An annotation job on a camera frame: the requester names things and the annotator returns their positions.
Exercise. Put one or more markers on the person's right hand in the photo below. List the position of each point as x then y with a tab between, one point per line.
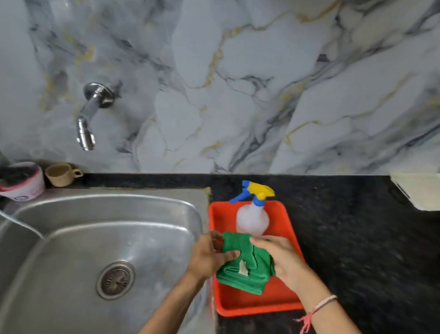
286	261

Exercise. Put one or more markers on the person's left hand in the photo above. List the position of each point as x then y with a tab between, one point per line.
204	258

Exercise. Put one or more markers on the person's right thumb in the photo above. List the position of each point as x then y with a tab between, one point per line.
261	244

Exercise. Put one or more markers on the person's left thumb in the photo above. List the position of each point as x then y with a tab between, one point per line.
228	255

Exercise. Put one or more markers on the green microfiber cloth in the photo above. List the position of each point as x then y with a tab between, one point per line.
245	269

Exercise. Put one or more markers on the person's right forearm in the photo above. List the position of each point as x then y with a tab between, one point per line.
338	325

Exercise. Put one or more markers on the person's left forearm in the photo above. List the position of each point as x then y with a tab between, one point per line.
171	311

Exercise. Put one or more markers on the clear spray bottle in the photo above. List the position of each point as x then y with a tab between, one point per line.
253	214

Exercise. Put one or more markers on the orange plastic tray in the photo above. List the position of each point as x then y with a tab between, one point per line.
254	300

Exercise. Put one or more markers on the pink thread wristband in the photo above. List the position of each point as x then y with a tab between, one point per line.
317	310

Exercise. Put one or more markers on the sink drain strainer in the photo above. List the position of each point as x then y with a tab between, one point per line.
115	280

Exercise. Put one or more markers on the stainless steel sink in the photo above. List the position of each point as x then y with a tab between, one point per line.
73	259

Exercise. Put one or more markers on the white plastic container lid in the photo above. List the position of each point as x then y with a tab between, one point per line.
427	190

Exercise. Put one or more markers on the beige plastic cup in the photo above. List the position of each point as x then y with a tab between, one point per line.
60	174

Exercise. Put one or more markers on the white tub with scrubber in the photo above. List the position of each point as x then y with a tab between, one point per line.
19	182

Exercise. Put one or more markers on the chrome wall tap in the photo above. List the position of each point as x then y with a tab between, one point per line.
90	113

